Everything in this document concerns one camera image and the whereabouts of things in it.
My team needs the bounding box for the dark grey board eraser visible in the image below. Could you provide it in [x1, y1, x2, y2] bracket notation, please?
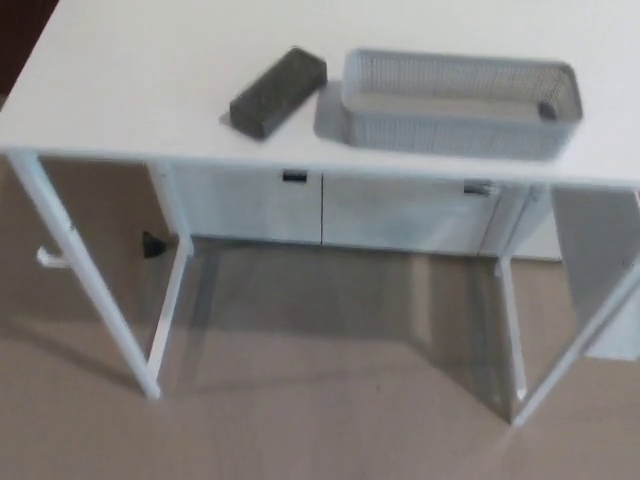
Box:
[228, 47, 329, 144]

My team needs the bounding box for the white desk with metal legs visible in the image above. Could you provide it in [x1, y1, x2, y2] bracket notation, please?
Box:
[0, 0, 640, 426]

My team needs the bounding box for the white cabinet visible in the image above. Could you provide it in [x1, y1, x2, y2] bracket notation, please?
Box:
[169, 164, 566, 261]

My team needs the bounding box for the grey perforated plastic basket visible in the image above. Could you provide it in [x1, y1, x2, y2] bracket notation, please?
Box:
[340, 48, 585, 162]

